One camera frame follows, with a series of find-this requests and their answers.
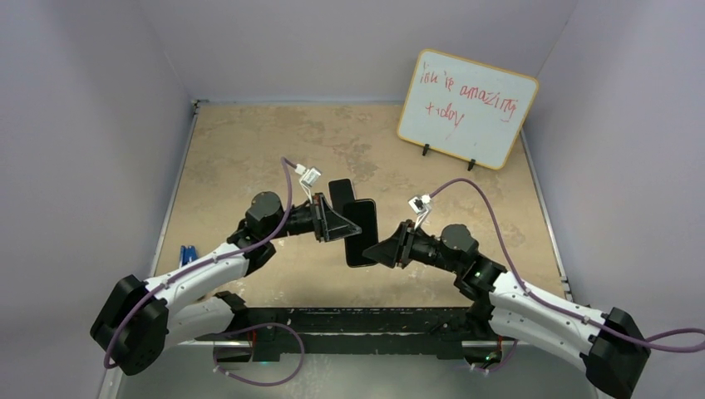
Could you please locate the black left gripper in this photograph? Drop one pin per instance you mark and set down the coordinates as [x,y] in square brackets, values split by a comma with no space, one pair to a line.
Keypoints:
[327,225]

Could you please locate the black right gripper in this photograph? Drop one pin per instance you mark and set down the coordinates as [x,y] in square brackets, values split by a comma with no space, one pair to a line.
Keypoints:
[396,249]

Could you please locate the black phone case with camera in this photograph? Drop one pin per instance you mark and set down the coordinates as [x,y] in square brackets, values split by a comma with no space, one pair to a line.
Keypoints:
[361,235]

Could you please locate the black phone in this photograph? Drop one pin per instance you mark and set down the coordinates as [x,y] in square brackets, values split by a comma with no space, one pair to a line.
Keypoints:
[361,234]

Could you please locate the black smartphone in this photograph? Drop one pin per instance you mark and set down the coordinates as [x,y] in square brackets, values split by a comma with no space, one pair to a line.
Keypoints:
[340,190]

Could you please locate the pale pink phone case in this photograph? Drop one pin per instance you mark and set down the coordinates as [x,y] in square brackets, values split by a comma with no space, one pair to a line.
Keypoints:
[341,190]

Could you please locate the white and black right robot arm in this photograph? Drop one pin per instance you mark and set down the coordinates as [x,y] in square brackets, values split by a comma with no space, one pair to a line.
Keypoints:
[602,345]

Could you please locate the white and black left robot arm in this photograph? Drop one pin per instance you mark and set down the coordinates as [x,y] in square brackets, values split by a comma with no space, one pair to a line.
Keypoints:
[132,326]

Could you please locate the blue object at table edge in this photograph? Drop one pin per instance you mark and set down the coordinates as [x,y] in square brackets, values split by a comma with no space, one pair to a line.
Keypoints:
[188,254]

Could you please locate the whiteboard with red writing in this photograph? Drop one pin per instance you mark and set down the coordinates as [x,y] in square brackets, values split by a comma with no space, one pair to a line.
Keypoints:
[465,109]

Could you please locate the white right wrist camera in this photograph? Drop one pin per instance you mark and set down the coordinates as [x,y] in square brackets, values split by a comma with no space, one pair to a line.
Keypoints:
[421,206]

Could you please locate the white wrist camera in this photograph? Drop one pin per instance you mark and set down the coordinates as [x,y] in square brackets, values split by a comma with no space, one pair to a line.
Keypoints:
[421,206]
[308,176]

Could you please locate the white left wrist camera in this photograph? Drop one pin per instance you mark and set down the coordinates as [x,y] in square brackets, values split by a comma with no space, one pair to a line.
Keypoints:
[308,176]

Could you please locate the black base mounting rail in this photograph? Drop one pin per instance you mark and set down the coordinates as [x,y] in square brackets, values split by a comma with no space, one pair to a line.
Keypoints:
[453,333]

